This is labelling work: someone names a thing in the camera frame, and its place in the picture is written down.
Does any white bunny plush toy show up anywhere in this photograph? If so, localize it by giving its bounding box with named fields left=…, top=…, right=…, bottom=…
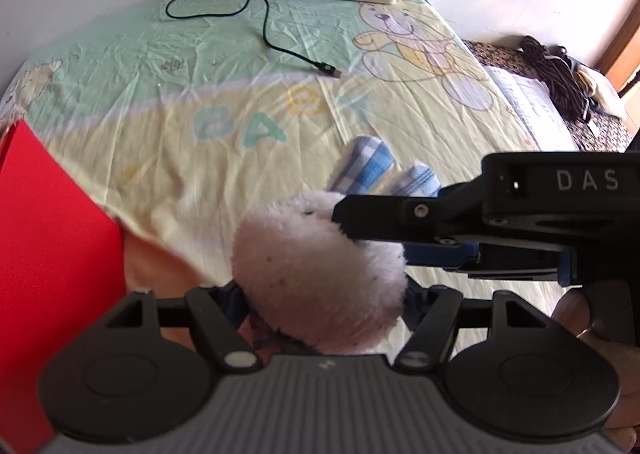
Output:
left=230, top=135, right=444, bottom=354

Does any person right hand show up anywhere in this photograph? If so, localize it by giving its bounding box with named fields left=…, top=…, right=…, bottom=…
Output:
left=552, top=289, right=640, bottom=452

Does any floral covered side table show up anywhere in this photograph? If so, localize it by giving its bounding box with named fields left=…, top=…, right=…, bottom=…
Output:
left=465, top=36, right=631, bottom=151

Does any dark striped cloth bundle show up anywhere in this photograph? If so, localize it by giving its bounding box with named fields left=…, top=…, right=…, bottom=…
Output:
left=520, top=36, right=592, bottom=123

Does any red cardboard box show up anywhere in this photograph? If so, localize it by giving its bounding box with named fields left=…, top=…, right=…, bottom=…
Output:
left=1, top=122, right=126, bottom=453

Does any cartoon print bed sheet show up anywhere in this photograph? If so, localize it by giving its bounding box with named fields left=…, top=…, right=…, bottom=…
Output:
left=0, top=0, right=576, bottom=350

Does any black charger cable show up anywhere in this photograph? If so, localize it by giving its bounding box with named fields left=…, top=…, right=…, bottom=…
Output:
left=165, top=0, right=344, bottom=80

